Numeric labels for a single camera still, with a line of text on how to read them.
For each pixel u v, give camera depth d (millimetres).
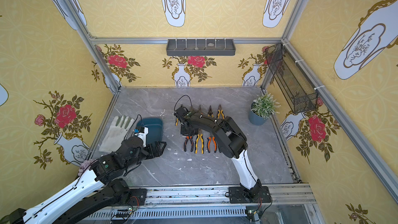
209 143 902
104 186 516
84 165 734
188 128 802
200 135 941
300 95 835
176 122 1004
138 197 732
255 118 940
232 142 540
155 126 1002
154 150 654
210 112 1060
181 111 777
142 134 676
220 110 1062
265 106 892
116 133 949
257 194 685
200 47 912
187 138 924
